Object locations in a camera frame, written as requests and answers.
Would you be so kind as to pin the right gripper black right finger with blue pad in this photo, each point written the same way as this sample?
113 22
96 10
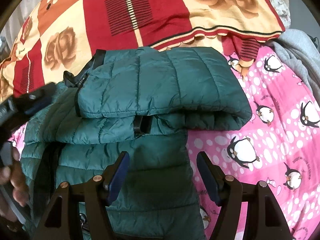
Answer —
264 217

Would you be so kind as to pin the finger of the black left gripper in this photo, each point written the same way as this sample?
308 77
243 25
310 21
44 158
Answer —
31 103

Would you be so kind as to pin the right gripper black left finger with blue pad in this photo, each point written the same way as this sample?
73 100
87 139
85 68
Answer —
89 200

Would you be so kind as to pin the dark green puffer jacket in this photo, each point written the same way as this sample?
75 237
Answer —
143 102

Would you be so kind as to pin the person's left hand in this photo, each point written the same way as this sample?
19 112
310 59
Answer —
13 174

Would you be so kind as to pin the red cream rose blanket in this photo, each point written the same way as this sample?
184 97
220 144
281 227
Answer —
63 35

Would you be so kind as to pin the grey sweatshirt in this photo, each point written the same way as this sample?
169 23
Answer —
296 49

